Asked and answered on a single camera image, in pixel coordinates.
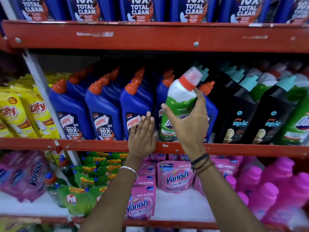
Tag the person's left hand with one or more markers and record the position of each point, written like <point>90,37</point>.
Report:
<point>142,140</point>

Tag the person's right hand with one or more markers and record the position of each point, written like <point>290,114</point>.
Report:
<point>190,132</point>

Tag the person's right thumb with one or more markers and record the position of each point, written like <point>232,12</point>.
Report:
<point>169,113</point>

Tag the person's left middle finger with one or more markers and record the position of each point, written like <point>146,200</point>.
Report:
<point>147,122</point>

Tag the person's left little finger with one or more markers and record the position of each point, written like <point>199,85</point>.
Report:
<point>133,129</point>

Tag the green white red-capped cleaner bottle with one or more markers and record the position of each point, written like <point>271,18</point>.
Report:
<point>179,94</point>

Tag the person's left forearm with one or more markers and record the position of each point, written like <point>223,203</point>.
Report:
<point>113,195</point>

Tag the person's right forearm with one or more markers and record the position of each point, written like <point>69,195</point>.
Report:
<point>224,200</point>

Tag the silver bangle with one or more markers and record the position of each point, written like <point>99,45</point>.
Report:
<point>131,170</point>

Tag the black wrist bands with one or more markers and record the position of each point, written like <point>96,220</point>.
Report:
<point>200,160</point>

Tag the stack of pink powder pouches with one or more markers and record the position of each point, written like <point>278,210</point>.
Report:
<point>173,176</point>

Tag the group of orange-capped blue bottles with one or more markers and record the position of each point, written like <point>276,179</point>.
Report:
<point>72,106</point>

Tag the group of teal-capped black bottles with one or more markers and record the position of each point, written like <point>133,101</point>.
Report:
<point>241,111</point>

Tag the small green dish liquid bottle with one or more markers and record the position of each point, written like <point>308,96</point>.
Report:
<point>52,183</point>
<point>64,164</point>

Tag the red metal shelf rack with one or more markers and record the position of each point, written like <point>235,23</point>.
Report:
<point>144,37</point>

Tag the pile of green refill pouches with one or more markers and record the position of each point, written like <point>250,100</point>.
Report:
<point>74,198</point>

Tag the grey metal rack upright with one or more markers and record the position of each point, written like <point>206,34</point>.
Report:
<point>39,82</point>

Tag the row of large blue bottles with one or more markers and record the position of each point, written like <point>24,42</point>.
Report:
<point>140,8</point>

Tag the pile of purple-pink pouches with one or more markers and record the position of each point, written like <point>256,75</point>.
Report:
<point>31,176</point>

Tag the stack of yellow pouches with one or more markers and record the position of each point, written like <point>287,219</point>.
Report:
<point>14,111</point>

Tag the group of pink bottles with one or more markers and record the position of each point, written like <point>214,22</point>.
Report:
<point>277,171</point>

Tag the group of green shelf bottles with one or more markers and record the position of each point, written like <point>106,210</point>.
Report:
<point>299,118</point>

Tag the yellow packet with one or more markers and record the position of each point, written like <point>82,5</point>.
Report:
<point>17,225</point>

